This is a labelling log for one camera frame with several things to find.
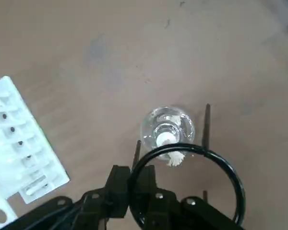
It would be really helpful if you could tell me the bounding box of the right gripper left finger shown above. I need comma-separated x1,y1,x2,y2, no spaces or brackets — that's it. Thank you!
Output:
4,164,131,230

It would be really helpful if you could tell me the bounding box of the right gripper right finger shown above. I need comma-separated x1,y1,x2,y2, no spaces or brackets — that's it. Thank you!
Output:
137,164,244,230

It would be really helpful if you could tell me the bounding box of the white test tube rack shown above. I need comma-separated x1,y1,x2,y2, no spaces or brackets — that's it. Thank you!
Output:
0,76,71,227

